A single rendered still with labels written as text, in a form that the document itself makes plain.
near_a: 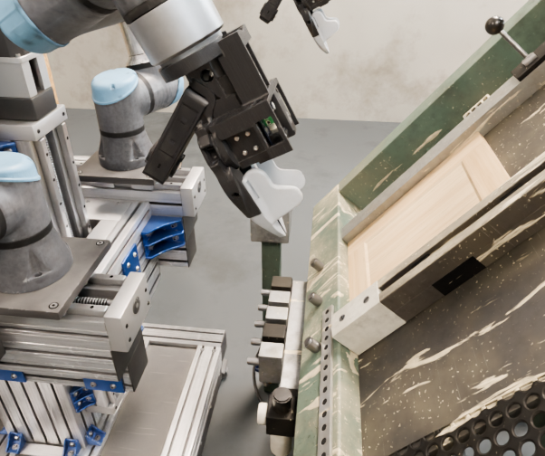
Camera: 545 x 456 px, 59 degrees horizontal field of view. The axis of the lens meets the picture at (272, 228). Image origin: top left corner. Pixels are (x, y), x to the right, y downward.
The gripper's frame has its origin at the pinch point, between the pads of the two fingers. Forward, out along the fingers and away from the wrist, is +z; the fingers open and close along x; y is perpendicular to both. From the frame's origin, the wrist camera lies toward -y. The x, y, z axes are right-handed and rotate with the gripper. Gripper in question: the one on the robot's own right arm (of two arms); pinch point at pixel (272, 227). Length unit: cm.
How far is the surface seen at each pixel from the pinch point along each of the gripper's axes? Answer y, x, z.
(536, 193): 29.8, 22.8, 21.9
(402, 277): 6.3, 24.4, 31.0
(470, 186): 22, 44, 30
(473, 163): 25, 50, 28
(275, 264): -39, 80, 55
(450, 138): 23, 62, 27
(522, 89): 39, 60, 22
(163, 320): -120, 114, 86
